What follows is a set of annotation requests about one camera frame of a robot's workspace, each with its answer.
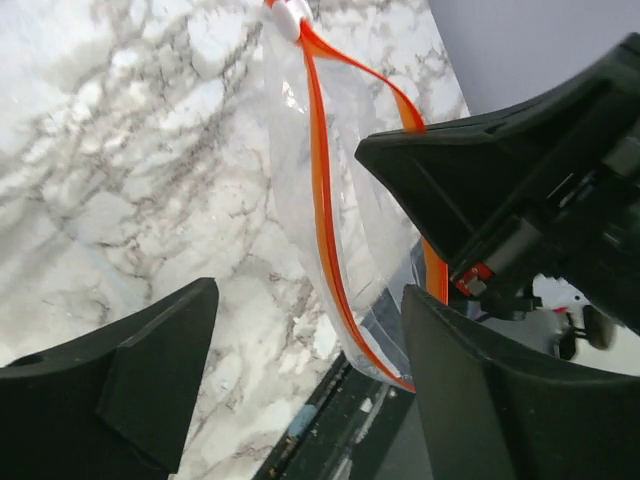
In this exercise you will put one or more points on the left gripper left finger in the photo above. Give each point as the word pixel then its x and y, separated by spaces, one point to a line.
pixel 115 403

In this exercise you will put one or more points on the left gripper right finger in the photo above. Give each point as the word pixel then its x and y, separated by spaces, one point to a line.
pixel 492 408

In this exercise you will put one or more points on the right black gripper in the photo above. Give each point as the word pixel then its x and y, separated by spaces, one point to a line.
pixel 547 187

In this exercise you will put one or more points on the clear zip top bag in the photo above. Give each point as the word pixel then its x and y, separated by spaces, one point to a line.
pixel 354 242

